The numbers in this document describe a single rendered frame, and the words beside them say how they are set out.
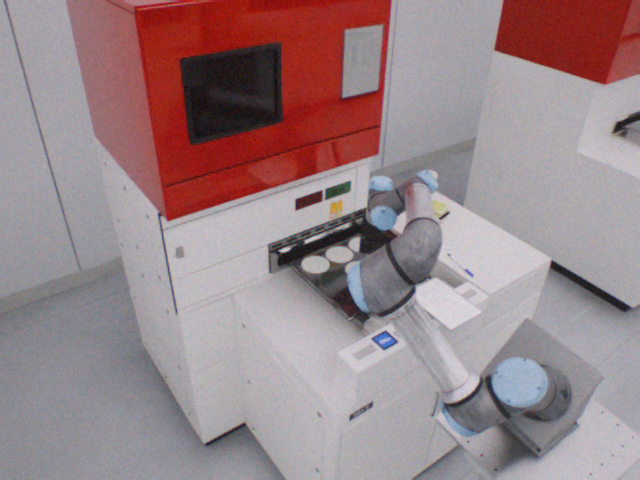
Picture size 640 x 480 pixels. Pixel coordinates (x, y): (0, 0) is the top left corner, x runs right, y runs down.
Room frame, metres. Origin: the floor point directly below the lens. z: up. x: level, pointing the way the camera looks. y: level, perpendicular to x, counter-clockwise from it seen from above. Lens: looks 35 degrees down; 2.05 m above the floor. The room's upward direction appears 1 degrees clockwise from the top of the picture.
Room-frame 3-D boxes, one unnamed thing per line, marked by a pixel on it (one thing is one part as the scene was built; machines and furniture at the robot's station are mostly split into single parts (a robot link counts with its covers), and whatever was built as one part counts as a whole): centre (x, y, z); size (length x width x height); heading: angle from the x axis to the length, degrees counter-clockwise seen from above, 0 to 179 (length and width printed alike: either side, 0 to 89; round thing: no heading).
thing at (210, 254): (1.55, 0.15, 1.02); 0.82 x 0.03 x 0.40; 126
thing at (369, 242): (1.48, -0.18, 1.05); 0.09 x 0.08 x 0.12; 80
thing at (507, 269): (1.64, -0.51, 0.89); 0.62 x 0.35 x 0.14; 36
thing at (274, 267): (1.65, 0.00, 0.89); 0.44 x 0.02 x 0.10; 126
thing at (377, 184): (1.47, -0.19, 1.21); 0.09 x 0.08 x 0.11; 0
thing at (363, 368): (1.15, -0.30, 0.89); 0.55 x 0.09 x 0.14; 126
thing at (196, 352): (1.83, 0.35, 0.41); 0.82 x 0.71 x 0.82; 126
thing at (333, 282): (1.49, -0.14, 0.90); 0.34 x 0.34 x 0.01; 36
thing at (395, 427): (1.45, -0.27, 0.41); 0.97 x 0.64 x 0.82; 126
